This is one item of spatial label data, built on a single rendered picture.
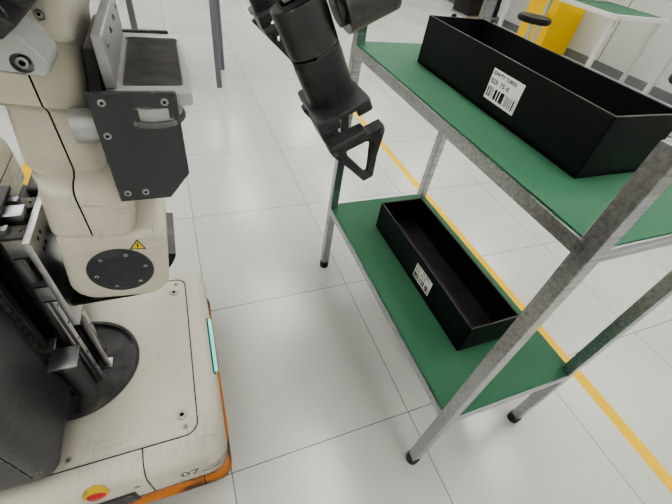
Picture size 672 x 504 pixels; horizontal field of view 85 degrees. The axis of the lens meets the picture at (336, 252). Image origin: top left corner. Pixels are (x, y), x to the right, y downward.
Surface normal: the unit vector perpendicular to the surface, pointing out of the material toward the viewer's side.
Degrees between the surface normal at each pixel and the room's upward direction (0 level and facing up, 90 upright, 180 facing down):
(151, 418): 0
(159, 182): 90
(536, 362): 0
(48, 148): 90
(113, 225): 90
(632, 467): 0
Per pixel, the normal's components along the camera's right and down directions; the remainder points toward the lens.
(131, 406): 0.13, -0.71
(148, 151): 0.33, 0.69
